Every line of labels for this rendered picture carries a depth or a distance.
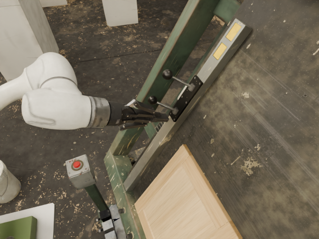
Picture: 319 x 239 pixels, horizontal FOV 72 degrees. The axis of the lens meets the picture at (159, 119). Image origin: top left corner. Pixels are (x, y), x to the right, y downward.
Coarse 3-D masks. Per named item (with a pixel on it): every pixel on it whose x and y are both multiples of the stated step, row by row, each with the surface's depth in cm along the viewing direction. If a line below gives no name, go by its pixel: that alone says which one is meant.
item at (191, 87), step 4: (164, 72) 77; (168, 72) 76; (164, 76) 77; (168, 76) 77; (172, 76) 78; (176, 80) 79; (180, 80) 79; (184, 84) 80; (188, 84) 80; (192, 84) 80; (188, 88) 81; (192, 88) 80
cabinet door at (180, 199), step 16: (176, 160) 90; (192, 160) 83; (160, 176) 98; (176, 176) 90; (192, 176) 82; (144, 192) 107; (160, 192) 98; (176, 192) 89; (192, 192) 82; (208, 192) 76; (144, 208) 107; (160, 208) 97; (176, 208) 89; (192, 208) 82; (208, 208) 76; (224, 208) 72; (144, 224) 106; (160, 224) 96; (176, 224) 88; (192, 224) 82; (208, 224) 76; (224, 224) 70
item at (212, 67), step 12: (240, 24) 67; (240, 36) 68; (216, 48) 74; (228, 48) 70; (216, 60) 74; (228, 60) 74; (204, 72) 78; (216, 72) 76; (204, 84) 78; (192, 108) 86; (168, 120) 92; (180, 120) 89; (168, 132) 92; (156, 144) 98; (144, 156) 105; (156, 156) 103; (144, 168) 107; (132, 180) 112
